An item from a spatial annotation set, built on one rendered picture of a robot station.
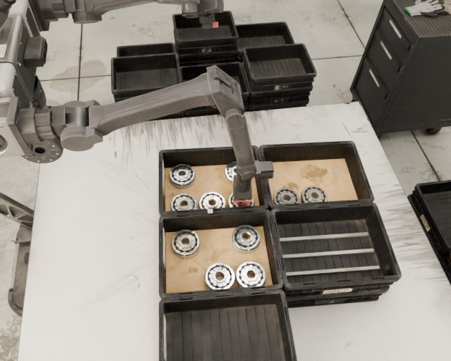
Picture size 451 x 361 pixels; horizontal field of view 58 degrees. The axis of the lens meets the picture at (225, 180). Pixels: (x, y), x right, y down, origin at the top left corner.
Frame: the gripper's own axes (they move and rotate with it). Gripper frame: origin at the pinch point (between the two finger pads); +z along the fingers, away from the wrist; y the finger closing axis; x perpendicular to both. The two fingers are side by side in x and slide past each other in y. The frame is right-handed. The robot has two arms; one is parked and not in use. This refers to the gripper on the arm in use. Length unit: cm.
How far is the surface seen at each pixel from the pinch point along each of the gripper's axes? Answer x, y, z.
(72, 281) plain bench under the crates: 63, -25, 17
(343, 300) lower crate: -37, -35, 13
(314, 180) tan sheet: -31.3, 11.7, 4.1
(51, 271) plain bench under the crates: 72, -22, 17
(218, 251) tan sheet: 8.7, -19.8, 4.0
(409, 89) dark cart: -110, 101, 36
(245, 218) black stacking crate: -1.0, -9.6, -2.1
